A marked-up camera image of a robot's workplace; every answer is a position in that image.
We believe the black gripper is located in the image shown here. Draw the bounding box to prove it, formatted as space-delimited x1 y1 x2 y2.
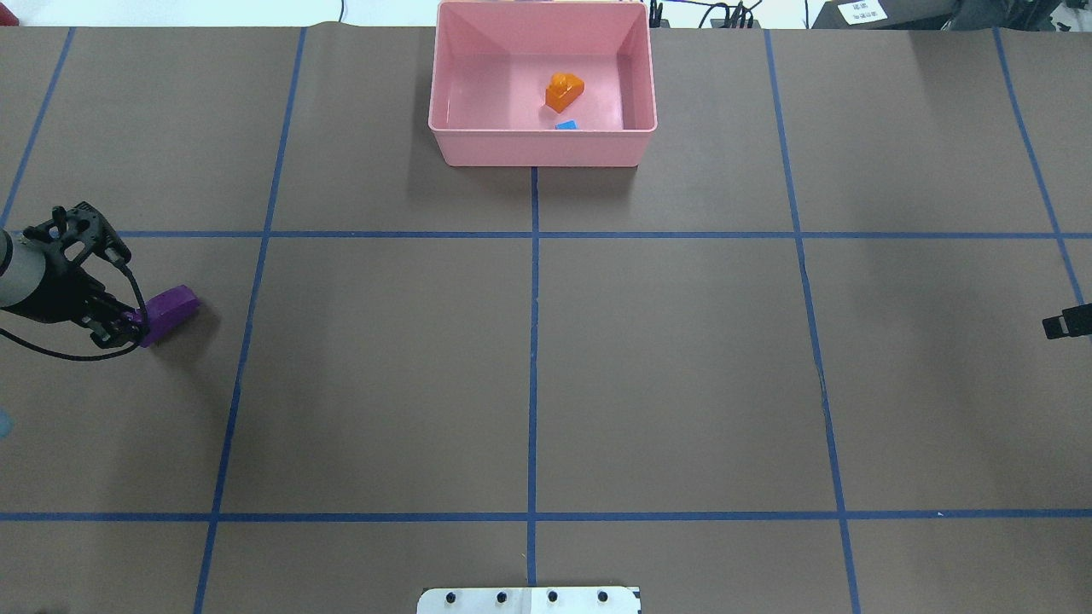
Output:
22 202 147 349

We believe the purple wedge block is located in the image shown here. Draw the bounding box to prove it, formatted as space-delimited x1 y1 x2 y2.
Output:
122 285 202 347

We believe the orange wedge block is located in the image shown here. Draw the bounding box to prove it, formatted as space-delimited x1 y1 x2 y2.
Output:
543 72 585 113

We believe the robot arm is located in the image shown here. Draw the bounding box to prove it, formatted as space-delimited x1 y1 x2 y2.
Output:
1 202 151 362

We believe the pink plastic box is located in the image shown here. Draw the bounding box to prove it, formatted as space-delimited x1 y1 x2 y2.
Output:
427 1 658 168

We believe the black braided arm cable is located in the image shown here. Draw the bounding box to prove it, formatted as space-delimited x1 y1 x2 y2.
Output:
0 247 150 362

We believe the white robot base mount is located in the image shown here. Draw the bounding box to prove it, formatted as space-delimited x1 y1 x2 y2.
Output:
415 586 642 613

